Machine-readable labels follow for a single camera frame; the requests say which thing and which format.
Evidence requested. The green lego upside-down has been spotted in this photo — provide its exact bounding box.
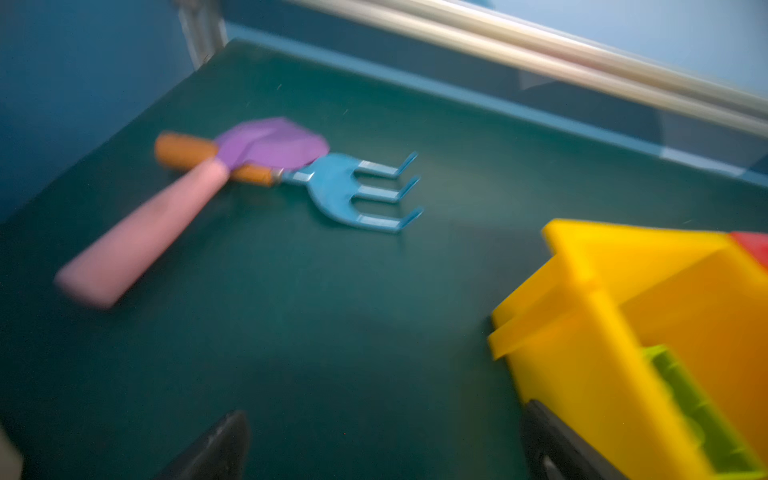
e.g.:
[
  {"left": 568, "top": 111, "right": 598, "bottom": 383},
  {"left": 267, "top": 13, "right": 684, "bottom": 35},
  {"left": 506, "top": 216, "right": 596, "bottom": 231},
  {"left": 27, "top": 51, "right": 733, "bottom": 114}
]
[{"left": 643, "top": 345, "right": 767, "bottom": 479}]

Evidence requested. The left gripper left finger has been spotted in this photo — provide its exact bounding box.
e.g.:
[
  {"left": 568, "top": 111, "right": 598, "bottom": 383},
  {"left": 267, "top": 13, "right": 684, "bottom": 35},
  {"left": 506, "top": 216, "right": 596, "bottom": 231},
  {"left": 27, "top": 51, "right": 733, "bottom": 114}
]
[{"left": 154, "top": 410, "right": 250, "bottom": 480}]

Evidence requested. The blue toy rake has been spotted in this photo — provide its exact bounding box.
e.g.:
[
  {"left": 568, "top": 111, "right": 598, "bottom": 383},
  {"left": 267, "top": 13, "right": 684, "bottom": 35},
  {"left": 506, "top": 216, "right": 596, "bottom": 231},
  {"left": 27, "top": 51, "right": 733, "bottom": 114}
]
[{"left": 155, "top": 132, "right": 424, "bottom": 233}]

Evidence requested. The red bin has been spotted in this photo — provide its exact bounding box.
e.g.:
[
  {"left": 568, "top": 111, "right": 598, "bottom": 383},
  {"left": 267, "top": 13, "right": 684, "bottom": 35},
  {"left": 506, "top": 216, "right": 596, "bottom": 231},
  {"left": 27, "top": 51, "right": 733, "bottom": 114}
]
[{"left": 730, "top": 232, "right": 768, "bottom": 270}]

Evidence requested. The yellow bin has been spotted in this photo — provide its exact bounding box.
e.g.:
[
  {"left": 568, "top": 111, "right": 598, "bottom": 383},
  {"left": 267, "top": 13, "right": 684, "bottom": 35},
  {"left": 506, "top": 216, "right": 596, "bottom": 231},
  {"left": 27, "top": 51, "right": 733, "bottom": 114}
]
[{"left": 488, "top": 219, "right": 767, "bottom": 479}]

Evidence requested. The purple toy shovel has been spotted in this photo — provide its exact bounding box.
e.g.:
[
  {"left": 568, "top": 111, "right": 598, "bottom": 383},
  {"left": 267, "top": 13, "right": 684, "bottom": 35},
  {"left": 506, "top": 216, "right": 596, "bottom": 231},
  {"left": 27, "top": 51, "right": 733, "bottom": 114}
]
[{"left": 54, "top": 117, "right": 330, "bottom": 309}]

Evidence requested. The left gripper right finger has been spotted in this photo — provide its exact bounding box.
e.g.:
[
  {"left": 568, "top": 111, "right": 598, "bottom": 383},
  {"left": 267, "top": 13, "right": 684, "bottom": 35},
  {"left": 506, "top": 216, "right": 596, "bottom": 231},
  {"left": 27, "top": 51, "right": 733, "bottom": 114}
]
[{"left": 520, "top": 400, "right": 626, "bottom": 480}]

